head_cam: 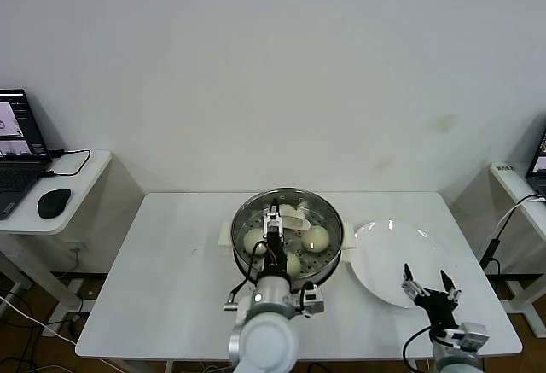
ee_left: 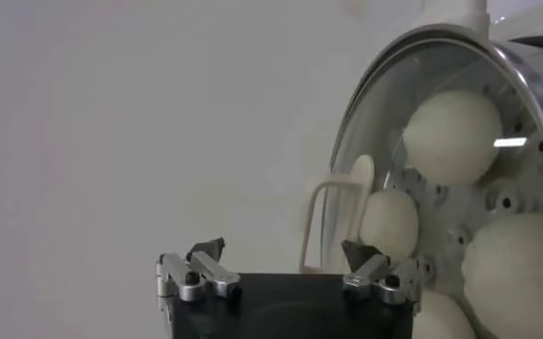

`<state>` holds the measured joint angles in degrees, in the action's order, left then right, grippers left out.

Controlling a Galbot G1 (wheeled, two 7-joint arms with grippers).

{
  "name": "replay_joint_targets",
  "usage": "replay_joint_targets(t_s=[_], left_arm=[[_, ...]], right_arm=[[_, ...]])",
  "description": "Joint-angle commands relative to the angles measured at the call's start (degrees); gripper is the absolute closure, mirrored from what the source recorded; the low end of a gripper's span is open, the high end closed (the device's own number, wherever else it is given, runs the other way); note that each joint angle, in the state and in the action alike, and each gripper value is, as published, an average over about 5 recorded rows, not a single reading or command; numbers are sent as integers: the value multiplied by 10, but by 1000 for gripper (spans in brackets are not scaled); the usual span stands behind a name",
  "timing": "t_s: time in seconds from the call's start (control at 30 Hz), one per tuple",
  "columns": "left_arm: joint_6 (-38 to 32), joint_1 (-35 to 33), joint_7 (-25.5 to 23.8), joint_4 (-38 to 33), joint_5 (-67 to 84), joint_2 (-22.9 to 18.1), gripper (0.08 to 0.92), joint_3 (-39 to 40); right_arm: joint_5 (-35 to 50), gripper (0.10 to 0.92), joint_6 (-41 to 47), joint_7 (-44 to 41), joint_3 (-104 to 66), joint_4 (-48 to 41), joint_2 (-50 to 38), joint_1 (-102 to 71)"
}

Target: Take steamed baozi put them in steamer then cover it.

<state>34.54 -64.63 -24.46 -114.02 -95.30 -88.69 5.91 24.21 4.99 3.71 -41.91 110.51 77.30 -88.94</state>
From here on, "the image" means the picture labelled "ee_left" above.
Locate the white steamed baozi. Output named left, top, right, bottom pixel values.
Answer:
left=411, top=288, right=478, bottom=339
left=402, top=88, right=503, bottom=188
left=359, top=188, right=419, bottom=264
left=460, top=211, right=543, bottom=339

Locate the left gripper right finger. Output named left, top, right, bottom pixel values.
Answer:
left=341, top=239, right=425, bottom=317

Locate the glass lid cream handle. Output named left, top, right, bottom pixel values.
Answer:
left=298, top=34, right=543, bottom=339

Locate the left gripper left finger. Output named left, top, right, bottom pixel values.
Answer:
left=155, top=236, right=243, bottom=331

